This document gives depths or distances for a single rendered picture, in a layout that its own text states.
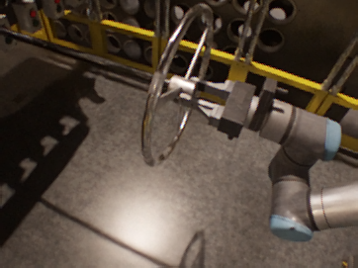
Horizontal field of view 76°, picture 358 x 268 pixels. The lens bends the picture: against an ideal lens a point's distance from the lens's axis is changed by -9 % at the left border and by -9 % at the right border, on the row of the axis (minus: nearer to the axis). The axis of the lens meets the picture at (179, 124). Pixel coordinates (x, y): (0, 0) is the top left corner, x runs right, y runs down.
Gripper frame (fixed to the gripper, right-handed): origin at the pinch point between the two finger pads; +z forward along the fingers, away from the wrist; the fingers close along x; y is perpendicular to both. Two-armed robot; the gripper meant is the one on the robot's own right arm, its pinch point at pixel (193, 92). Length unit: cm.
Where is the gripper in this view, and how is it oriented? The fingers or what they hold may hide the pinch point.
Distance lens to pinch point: 58.4
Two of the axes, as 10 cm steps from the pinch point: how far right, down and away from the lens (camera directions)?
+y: -0.7, 6.3, 7.7
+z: -9.2, -3.4, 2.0
